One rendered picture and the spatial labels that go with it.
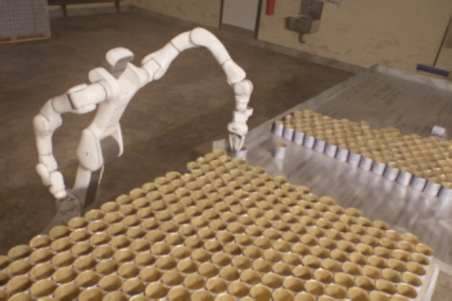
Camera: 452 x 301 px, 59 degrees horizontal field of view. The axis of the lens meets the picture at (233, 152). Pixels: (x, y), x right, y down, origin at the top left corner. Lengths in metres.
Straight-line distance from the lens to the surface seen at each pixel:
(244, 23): 9.63
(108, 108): 2.02
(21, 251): 1.48
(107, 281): 1.33
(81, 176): 2.36
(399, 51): 8.31
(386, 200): 2.14
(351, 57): 8.60
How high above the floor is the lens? 2.14
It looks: 28 degrees down
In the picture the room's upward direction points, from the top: 7 degrees clockwise
